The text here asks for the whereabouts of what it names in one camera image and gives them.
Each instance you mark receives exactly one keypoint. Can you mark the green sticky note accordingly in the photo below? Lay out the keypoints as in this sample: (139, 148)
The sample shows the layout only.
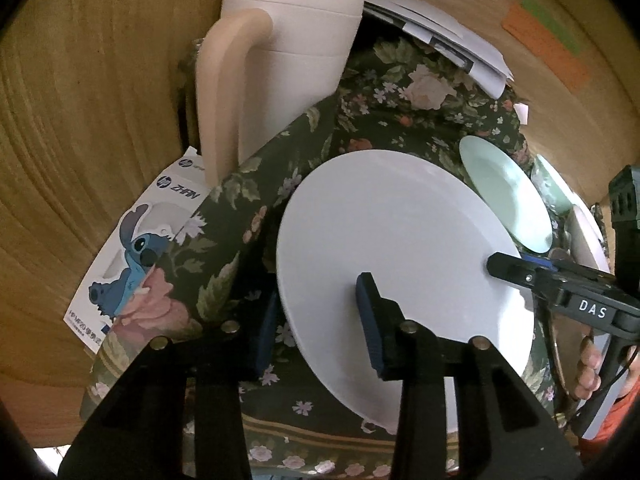
(555, 22)

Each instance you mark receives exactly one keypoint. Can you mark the large white plate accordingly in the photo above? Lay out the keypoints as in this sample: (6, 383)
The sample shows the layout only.
(395, 225)

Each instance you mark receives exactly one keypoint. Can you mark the small white plate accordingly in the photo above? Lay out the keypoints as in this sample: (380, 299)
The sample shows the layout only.
(587, 235)

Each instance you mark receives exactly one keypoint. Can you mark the person's right hand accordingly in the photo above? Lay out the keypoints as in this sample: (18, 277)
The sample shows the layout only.
(590, 365)

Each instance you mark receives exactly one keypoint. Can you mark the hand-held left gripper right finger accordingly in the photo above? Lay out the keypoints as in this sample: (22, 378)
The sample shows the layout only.
(367, 320)

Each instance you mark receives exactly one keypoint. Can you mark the dark floral cloth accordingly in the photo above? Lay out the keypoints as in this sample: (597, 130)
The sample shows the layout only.
(380, 90)

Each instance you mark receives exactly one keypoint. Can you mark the blue cartoon printed box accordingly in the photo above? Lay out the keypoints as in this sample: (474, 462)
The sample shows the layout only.
(125, 260)

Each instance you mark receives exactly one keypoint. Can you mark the stack of white papers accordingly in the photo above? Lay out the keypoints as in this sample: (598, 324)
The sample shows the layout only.
(440, 25)

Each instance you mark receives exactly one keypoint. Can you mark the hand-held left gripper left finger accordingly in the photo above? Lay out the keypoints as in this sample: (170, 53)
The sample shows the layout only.
(265, 332)

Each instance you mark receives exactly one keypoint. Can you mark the light green plate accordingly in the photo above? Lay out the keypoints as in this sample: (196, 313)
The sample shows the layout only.
(510, 195)

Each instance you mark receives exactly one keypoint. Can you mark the small pink paper piece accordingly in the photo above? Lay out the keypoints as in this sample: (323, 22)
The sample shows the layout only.
(522, 112)

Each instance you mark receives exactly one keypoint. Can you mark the orange sticky note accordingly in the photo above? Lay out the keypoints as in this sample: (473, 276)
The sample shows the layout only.
(550, 47)

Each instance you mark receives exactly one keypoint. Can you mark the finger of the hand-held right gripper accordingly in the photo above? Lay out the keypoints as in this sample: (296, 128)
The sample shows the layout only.
(510, 270)
(547, 263)

